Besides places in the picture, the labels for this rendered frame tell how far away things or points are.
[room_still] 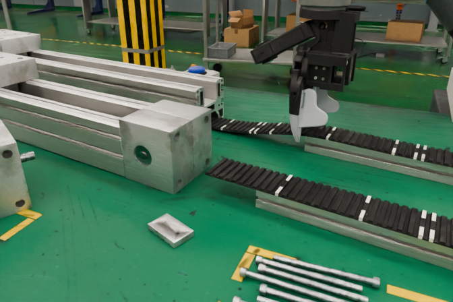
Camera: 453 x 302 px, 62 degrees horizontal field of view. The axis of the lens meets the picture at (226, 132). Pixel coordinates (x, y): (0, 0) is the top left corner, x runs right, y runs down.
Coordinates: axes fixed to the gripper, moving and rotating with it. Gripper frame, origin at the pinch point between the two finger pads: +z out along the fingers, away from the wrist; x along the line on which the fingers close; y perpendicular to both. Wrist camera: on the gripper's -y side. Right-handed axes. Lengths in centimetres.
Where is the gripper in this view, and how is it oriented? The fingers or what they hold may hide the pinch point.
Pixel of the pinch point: (300, 128)
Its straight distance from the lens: 66.7
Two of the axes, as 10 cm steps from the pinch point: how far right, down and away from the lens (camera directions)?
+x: 5.0, -3.5, 7.9
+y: 8.7, 2.0, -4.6
